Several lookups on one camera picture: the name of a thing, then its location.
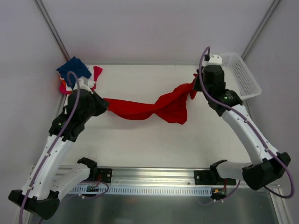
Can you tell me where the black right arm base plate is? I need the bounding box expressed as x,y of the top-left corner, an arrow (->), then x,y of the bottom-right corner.
194,170 -> 237,186

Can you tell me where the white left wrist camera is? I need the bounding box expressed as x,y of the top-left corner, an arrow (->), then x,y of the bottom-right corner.
78,77 -> 96,91

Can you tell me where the white slotted cable duct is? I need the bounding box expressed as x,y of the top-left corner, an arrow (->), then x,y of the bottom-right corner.
69,184 -> 212,197

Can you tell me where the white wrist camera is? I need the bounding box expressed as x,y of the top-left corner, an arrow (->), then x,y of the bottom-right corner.
78,77 -> 96,91
203,54 -> 222,66

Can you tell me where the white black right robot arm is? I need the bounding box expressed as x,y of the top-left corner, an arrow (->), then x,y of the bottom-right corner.
193,65 -> 291,190

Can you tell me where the folded orange t shirt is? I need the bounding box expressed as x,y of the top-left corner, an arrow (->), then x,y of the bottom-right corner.
60,79 -> 67,88

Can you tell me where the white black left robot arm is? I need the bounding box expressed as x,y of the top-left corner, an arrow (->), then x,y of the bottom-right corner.
8,89 -> 109,220

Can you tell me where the left aluminium corner post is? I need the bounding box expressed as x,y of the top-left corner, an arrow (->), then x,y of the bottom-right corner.
34,0 -> 70,61

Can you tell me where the folded white t shirt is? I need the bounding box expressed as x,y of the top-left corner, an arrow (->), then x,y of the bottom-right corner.
59,65 -> 102,95

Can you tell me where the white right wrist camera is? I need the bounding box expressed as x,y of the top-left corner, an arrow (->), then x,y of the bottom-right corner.
203,54 -> 222,66

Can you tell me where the right aluminium corner post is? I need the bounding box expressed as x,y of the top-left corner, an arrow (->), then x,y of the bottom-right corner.
241,0 -> 282,61

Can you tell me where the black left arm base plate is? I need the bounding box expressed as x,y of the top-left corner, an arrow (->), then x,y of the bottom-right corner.
96,168 -> 113,183

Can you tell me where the red t shirt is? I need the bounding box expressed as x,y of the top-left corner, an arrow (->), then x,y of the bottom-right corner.
105,80 -> 197,125

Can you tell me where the aluminium extrusion mounting rail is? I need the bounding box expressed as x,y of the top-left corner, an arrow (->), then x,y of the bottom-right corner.
30,165 -> 281,187

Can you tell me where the aluminium corner post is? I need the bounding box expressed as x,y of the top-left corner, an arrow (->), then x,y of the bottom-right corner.
34,0 -> 70,61
241,0 -> 282,61

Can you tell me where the white perforated plastic basket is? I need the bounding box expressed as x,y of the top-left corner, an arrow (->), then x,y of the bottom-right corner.
220,53 -> 262,100

